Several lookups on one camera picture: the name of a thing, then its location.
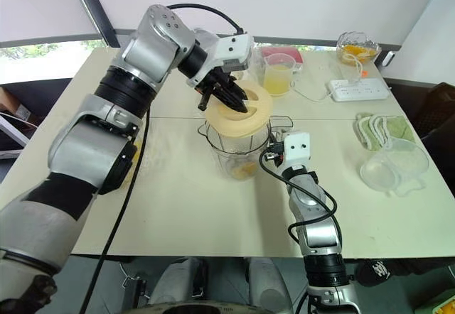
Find cream blender lid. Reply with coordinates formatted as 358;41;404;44
203;80;274;139

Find measuring cup with yellow juice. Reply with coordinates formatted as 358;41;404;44
262;52;302;98

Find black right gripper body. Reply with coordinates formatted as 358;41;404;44
265;141;286;168

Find black window mullion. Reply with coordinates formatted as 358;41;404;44
68;0;121;49

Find orange pieces heap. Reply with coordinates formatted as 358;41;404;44
341;43;378;63

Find white power cord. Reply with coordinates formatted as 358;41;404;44
290;52;368;102

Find white power strip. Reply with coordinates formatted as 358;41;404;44
326;77;390;103

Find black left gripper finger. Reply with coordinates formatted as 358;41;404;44
225;79;250;102
214;86;250;114

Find crinkled glass bowl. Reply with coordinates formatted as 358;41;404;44
336;31;382;67

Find green plastic box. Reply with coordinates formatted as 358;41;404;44
413;293;455;314

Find brown cardboard box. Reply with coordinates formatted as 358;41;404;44
0;85;38;125

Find black chair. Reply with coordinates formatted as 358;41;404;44
413;82;455;146

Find grey robot leg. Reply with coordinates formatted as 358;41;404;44
247;258;295;313
147;256;208;308

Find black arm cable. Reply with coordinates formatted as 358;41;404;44
258;148;338;244
78;4;247;314

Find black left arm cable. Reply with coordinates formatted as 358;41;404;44
78;4;247;314

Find clear plastic bottle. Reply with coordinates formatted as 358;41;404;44
248;41;267;85

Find green cleaning cloth stack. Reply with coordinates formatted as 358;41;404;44
355;112;417;151

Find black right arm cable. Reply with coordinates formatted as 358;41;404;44
258;148;338;244

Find clear blender jar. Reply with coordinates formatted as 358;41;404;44
196;114;293;183

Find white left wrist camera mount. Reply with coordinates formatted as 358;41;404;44
186;32;255;88

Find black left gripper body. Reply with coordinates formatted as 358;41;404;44
196;65;239;112

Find red tray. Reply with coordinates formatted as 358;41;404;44
260;45;305;72

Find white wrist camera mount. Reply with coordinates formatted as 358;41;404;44
282;131;311;168
186;32;255;88

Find clear plastic jug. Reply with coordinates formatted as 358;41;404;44
359;139;430;198

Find black cloth with white print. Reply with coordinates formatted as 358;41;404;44
354;256;455;287

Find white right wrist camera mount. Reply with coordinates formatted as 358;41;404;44
282;131;311;168

